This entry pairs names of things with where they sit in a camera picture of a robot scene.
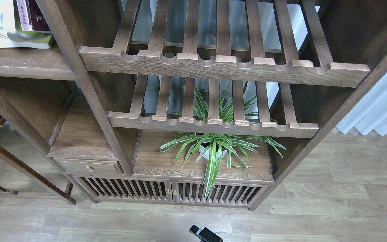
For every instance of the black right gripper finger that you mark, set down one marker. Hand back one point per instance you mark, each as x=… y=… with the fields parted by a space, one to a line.
x=205 y=235

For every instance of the green blue illustrated book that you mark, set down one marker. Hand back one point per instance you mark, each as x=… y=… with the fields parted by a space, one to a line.
x=40 y=43

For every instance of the maroon thick book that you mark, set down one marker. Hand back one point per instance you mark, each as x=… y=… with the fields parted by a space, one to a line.
x=31 y=17

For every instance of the yellow white book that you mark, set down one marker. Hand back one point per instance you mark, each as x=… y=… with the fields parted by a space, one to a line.
x=10 y=22

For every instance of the right slatted cabinet door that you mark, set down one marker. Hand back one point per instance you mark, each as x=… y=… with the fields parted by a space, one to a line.
x=222 y=194

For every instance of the slatted cabinet door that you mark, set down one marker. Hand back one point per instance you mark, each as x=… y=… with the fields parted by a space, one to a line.
x=127 y=189
x=222 y=194

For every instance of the white plant pot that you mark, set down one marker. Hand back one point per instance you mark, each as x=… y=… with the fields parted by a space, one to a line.
x=205 y=151

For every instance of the green spider plant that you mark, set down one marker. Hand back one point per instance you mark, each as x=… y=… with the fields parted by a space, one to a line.
x=234 y=144

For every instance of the left slatted cabinet door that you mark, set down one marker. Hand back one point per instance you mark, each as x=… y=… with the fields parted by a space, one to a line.
x=127 y=189

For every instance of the dark wooden bookshelf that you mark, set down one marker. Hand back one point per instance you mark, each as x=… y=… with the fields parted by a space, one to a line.
x=118 y=84

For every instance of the wooden drawer brass knob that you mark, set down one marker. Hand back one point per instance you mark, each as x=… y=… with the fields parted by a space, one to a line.
x=80 y=166

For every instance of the white curtain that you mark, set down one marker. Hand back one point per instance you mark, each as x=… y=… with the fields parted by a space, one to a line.
x=370 y=114

